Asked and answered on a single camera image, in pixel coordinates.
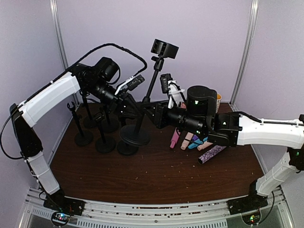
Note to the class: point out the aluminium right corner post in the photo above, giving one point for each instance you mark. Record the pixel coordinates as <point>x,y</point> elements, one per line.
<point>251,27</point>

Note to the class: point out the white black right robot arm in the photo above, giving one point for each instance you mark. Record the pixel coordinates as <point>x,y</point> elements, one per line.
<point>196,113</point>

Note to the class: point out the black pink-mic stand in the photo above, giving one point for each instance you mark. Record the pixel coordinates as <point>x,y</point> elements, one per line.
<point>122,147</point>

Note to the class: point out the black small-mic stand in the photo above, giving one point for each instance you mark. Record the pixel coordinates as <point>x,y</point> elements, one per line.
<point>104,144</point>

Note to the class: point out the glitter silver-head microphone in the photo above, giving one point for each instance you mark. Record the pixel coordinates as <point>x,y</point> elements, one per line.
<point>210,154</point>

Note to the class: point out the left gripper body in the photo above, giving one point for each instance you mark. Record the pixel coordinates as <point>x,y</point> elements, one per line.
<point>119,98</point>

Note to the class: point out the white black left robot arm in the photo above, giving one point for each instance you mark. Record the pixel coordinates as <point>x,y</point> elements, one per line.
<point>92,79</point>

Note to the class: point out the black glitter-mic stand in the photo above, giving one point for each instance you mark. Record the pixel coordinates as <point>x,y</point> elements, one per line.
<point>133,134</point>

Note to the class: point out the pale pink small microphone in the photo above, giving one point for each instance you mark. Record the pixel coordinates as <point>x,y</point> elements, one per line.
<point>186,141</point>

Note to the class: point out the black blue-mic stand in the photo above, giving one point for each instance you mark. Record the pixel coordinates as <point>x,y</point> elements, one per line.
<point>109,125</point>

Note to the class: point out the aluminium front rail base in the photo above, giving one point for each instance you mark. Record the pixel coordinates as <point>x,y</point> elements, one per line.
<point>208,214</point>

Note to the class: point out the beige pink microphone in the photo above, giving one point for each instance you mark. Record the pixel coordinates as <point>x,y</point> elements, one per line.
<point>204,146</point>

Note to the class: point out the aluminium corner post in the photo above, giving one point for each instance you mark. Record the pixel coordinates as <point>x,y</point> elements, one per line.
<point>251,27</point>
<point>58,32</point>

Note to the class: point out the white floral mug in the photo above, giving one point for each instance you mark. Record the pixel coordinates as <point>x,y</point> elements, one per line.
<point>219,98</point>

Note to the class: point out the blue-head microphone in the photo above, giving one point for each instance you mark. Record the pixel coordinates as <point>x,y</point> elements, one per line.
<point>195,144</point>

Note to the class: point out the aluminium left corner post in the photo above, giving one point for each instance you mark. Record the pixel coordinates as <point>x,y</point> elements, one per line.
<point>58,32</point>

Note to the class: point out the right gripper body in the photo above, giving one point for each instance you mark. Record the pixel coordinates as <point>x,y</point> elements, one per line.
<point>157,115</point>

